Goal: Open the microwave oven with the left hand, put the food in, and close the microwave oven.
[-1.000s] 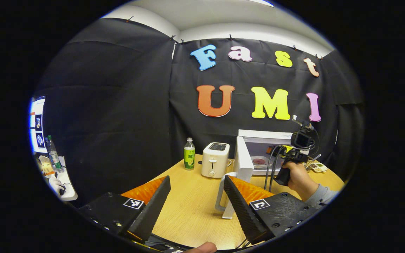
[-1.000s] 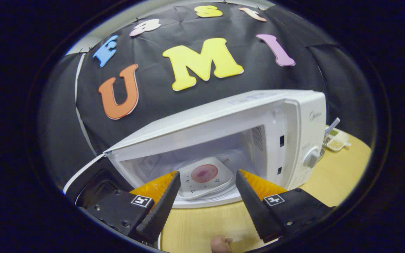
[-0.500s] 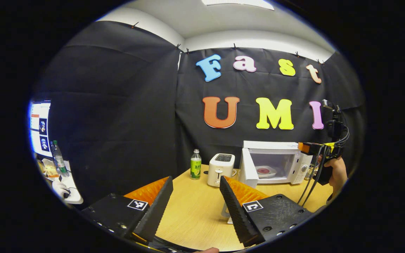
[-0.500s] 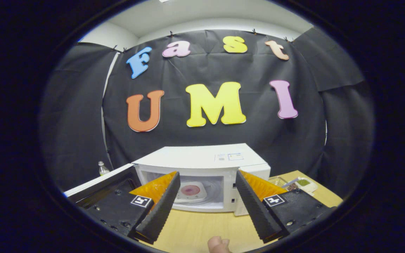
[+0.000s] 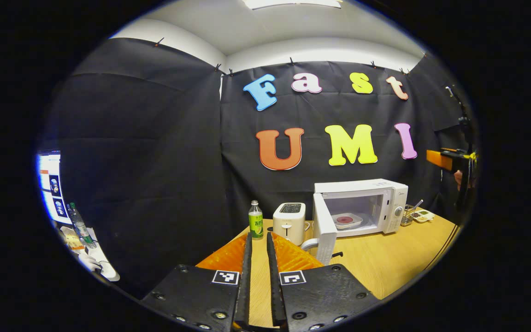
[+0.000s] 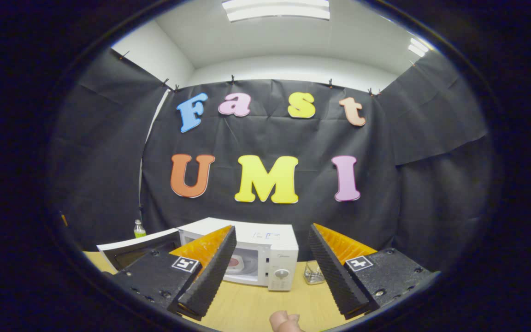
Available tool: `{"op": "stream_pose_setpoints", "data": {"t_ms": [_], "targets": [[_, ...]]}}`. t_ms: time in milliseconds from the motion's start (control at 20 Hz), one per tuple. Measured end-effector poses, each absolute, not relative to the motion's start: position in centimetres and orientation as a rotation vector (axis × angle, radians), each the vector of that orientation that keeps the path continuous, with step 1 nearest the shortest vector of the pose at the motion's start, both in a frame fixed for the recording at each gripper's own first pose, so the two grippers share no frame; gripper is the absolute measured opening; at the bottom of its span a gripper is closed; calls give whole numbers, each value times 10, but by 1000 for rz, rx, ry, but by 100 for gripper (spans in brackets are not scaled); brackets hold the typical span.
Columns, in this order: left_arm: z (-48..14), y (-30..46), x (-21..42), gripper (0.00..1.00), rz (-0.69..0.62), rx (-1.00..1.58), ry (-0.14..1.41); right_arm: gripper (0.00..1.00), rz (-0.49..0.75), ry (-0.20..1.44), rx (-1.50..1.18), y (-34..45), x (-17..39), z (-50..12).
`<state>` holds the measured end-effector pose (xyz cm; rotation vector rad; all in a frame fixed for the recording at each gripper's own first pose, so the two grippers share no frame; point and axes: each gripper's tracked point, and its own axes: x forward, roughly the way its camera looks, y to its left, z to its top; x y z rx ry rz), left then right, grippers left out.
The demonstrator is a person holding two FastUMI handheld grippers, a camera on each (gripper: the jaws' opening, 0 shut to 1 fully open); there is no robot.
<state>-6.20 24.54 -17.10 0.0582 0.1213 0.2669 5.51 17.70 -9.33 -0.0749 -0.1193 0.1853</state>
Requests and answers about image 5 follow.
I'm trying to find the cream toaster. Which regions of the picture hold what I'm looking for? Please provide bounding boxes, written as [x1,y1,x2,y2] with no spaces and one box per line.
[272,202,310,246]

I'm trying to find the white side desk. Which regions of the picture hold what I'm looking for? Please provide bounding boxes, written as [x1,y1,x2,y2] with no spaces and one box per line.
[56,225,121,283]

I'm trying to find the white microwave oven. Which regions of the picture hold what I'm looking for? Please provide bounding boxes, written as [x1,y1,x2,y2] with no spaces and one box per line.
[300,179,409,266]

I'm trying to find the white square plate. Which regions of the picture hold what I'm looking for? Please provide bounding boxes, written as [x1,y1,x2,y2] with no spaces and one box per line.
[331,212,364,230]

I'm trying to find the yellowish packet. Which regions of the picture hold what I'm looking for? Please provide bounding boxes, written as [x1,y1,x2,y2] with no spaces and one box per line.
[60,226,85,250]

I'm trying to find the green drink bottle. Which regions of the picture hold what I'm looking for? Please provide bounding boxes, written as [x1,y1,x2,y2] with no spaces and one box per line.
[248,200,264,239]

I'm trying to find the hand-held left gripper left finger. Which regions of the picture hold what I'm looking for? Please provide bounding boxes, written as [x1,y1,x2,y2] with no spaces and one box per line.
[141,233,253,332]

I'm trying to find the clear water bottle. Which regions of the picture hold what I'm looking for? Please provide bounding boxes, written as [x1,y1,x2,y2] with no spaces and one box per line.
[69,202,96,249]

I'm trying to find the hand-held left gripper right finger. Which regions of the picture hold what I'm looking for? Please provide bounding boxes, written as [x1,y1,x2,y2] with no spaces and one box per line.
[266,232,380,332]

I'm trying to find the long ceiling light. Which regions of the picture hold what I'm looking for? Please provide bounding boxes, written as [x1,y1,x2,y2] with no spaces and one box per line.
[242,0,342,10]

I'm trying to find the computer monitor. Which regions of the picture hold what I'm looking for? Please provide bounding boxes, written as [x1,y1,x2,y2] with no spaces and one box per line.
[37,152,71,225]

